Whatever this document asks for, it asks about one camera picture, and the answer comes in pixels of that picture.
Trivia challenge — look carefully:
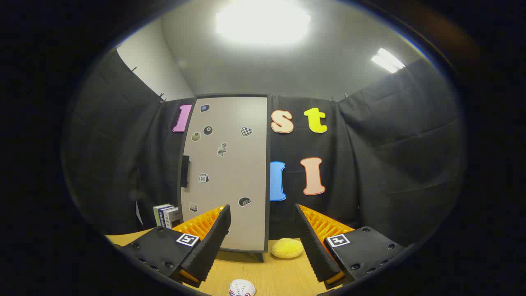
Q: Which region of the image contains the black backdrop cloth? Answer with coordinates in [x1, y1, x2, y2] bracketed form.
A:
[62, 49, 467, 247]

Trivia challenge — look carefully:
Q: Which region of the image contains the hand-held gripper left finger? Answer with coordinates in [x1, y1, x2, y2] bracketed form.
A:
[119, 204, 231, 288]

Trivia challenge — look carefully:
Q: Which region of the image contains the white blue book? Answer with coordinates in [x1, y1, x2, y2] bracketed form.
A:
[161, 206, 181, 229]

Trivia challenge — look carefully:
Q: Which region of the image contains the white canvas shoe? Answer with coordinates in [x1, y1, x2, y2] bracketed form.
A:
[229, 279, 256, 296]

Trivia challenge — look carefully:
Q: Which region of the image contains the small ceiling light panel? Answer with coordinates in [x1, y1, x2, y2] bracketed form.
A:
[371, 48, 406, 74]

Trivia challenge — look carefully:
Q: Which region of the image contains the grey shoe cabinet door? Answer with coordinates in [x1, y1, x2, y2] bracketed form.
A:
[181, 97, 268, 251]

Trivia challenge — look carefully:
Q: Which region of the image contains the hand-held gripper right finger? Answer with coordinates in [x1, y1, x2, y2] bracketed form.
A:
[294, 203, 407, 290]

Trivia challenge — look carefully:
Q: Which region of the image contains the dark grey shoe cabinet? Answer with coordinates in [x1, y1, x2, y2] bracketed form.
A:
[178, 94, 271, 263]

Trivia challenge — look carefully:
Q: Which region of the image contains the black door handle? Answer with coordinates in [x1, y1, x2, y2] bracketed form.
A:
[181, 155, 191, 188]

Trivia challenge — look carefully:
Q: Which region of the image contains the yellow round sponge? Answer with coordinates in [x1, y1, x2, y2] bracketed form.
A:
[270, 238, 305, 259]

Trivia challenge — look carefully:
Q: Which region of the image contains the large ceiling light panel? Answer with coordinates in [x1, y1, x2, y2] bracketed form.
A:
[216, 0, 311, 46]

